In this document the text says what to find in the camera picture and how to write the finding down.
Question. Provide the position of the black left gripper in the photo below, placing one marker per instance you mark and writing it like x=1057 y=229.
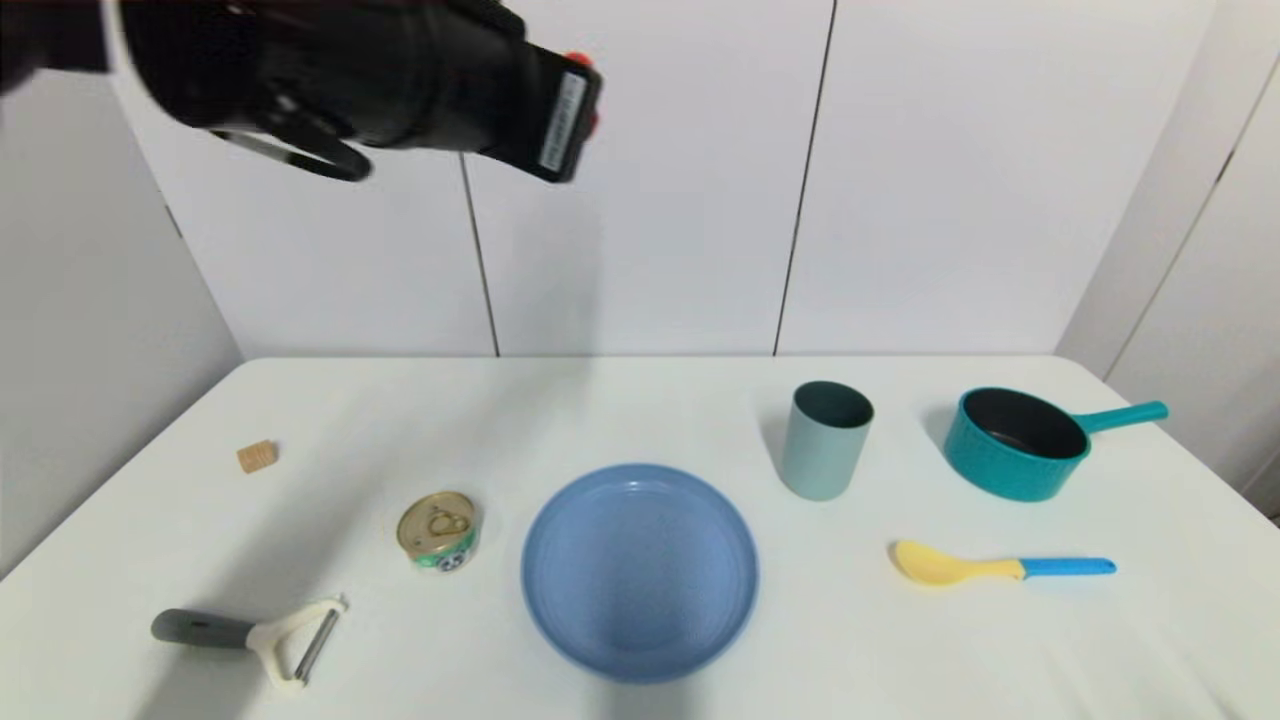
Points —
x=510 y=100

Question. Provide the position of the blue round plate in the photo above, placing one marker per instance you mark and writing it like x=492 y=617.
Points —
x=640 y=575

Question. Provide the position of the small wooden cork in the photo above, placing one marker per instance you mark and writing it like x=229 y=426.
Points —
x=257 y=457

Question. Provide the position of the pale teal cup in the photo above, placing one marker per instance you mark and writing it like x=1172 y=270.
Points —
x=820 y=455

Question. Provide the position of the red rubber duck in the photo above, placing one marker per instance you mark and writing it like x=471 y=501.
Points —
x=592 y=120

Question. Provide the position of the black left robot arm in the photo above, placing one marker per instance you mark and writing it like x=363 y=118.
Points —
x=250 y=60

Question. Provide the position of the small tin can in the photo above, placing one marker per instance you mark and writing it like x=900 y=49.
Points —
x=438 y=525

